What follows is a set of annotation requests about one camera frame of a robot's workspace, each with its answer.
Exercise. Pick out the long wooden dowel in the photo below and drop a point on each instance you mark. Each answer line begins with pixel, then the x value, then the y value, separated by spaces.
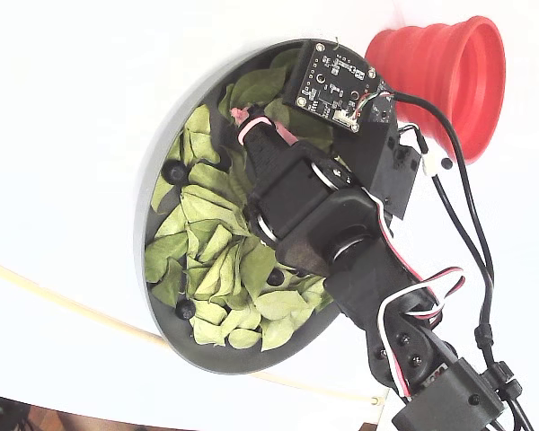
pixel 130 330

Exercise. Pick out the dark grey round bowl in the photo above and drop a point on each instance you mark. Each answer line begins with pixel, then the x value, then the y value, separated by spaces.
pixel 233 359

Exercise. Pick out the dark blueberry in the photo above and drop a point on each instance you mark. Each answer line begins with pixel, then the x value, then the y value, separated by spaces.
pixel 176 171
pixel 185 309
pixel 275 277

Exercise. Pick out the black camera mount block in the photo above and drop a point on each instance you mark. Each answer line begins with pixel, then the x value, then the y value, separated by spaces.
pixel 386 170

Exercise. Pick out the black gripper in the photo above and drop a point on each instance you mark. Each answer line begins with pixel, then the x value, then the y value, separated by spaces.
pixel 282 194

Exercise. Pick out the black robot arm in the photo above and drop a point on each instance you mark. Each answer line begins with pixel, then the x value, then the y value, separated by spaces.
pixel 364 292

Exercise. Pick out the red collapsible silicone cup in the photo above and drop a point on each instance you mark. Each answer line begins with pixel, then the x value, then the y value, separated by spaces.
pixel 431 58

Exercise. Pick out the pile of green leaves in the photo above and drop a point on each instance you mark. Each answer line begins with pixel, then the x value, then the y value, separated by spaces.
pixel 215 211

